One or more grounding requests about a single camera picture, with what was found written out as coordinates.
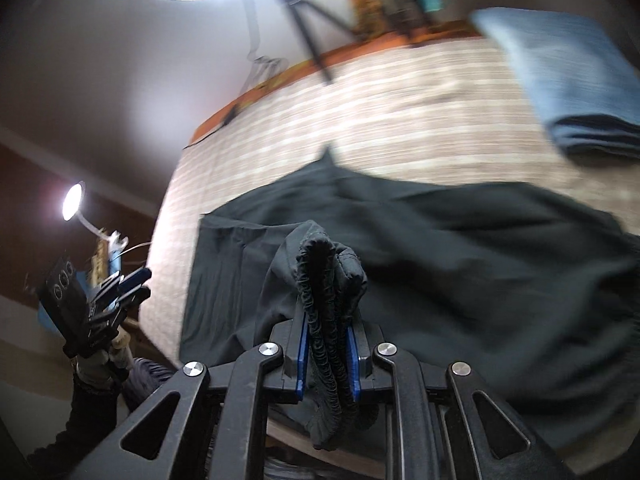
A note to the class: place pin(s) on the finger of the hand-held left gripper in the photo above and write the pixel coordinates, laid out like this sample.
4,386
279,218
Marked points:
135,296
137,276

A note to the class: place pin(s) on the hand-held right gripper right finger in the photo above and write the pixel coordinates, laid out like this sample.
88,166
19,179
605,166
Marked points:
354,365

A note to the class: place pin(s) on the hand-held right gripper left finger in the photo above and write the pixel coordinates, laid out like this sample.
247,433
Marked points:
301,360

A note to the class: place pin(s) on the black pants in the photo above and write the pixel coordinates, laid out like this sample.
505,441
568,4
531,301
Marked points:
450,260

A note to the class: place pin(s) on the person's left forearm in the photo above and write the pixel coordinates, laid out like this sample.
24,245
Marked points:
90,410

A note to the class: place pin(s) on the person's striped clothing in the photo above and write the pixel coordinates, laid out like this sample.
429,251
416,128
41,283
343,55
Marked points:
150,377

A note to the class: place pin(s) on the small white gooseneck lamp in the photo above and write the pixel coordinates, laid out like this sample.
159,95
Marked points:
72,202

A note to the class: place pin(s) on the brown wooden ledge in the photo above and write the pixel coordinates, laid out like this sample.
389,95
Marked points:
210,127

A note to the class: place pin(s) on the beige checked blanket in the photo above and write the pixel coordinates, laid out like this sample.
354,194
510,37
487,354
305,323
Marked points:
350,110

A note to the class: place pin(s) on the small black tripod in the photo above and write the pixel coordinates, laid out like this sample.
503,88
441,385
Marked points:
310,35

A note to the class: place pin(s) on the folded blue cloth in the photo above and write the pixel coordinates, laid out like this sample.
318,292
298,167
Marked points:
560,70

